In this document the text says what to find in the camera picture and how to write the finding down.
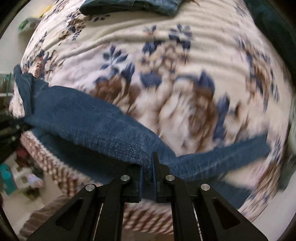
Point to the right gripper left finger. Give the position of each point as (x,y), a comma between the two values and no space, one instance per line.
(95,212)

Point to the folded blue jeans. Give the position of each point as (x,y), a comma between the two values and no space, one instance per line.
(163,7)

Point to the floral fleece bed blanket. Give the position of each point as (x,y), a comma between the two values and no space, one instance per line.
(202,79)

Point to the teal storage rack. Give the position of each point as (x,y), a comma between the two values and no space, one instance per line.
(8,138)

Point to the yellow box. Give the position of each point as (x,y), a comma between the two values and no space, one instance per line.
(46,10)

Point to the dark blue denim jeans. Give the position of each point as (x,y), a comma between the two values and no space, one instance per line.
(99,140)

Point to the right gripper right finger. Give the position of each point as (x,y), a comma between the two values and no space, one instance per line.
(199,212)

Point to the plastic bag with green item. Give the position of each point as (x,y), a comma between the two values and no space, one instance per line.
(29,24)

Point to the dark teal quilt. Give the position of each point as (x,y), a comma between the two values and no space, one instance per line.
(276,20)

